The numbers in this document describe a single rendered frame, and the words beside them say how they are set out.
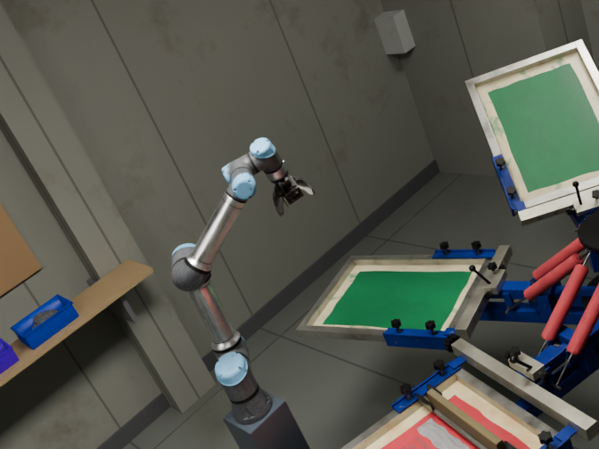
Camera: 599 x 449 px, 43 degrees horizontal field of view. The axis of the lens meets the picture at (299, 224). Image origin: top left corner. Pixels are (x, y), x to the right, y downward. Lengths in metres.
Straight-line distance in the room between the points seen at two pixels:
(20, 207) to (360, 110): 2.71
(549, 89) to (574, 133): 0.28
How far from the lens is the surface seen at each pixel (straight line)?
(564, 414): 2.67
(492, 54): 5.77
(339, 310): 3.64
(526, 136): 3.77
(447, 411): 2.78
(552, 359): 2.87
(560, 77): 3.95
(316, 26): 5.76
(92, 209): 4.63
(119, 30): 4.89
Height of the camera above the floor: 2.92
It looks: 26 degrees down
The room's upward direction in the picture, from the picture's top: 24 degrees counter-clockwise
